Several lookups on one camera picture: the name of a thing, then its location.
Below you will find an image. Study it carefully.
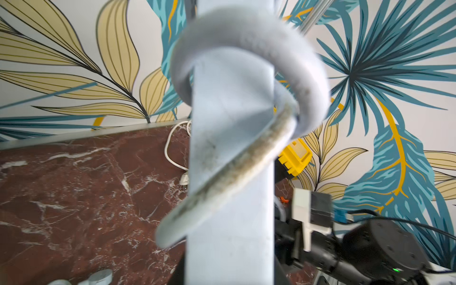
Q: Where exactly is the cream power strip cord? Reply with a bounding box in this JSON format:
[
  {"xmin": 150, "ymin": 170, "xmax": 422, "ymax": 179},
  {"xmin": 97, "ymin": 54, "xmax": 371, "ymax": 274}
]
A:
[{"xmin": 163, "ymin": 120, "xmax": 191, "ymax": 186}]

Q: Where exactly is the short grey power strip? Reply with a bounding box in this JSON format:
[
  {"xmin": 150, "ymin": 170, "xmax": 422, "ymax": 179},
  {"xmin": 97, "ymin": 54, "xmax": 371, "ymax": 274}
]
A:
[{"xmin": 184, "ymin": 0, "xmax": 277, "ymax": 285}]

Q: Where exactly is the short strip grey cord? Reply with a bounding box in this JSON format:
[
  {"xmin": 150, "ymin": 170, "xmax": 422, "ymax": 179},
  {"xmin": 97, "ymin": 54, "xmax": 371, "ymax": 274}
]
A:
[{"xmin": 154, "ymin": 5, "xmax": 331, "ymax": 249}]

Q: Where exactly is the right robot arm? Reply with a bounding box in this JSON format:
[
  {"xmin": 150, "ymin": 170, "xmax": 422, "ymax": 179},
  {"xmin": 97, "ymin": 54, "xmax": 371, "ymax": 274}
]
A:
[{"xmin": 274, "ymin": 217, "xmax": 456, "ymax": 285}]

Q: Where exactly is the yellow black toolbox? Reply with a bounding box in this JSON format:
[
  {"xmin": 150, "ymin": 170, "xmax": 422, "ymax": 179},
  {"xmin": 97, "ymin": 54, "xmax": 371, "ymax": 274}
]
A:
[{"xmin": 279, "ymin": 138, "xmax": 313, "ymax": 177}]

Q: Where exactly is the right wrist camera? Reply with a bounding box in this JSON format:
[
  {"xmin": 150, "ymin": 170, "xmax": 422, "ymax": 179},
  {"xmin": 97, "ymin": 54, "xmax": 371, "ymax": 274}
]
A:
[{"xmin": 291, "ymin": 188, "xmax": 354, "ymax": 252}]

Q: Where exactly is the aluminium frame post right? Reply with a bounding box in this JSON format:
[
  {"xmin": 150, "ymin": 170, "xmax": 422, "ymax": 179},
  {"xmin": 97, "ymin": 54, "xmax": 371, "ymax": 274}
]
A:
[{"xmin": 298, "ymin": 0, "xmax": 334, "ymax": 35}]

